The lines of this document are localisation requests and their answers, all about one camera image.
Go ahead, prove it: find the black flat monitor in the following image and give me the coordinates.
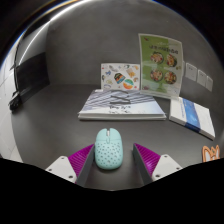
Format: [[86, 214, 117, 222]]
[[14, 51, 51, 105]]

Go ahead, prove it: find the grey striped-cover book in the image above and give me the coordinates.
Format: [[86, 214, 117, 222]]
[[77, 88, 167, 121]]

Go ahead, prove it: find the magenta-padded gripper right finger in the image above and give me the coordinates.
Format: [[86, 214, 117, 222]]
[[132, 143, 183, 186]]

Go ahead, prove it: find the green food menu stand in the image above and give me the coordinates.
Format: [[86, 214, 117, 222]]
[[138, 32, 184, 100]]

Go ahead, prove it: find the orange corgi-shaped mouse pad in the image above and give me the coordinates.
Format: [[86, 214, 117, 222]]
[[201, 144, 221, 163]]

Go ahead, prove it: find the white book with blue band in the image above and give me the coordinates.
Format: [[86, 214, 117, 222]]
[[168, 96, 216, 141]]

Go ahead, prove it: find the white colourful sticker card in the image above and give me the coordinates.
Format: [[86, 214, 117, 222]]
[[100, 63, 141, 92]]

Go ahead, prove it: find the teal dotted computer mouse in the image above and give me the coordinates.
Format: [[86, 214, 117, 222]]
[[94, 127, 123, 171]]

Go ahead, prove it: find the small black device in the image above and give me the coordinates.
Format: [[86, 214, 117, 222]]
[[8, 91, 23, 112]]

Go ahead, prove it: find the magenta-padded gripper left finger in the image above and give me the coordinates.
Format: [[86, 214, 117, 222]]
[[45, 143, 96, 187]]

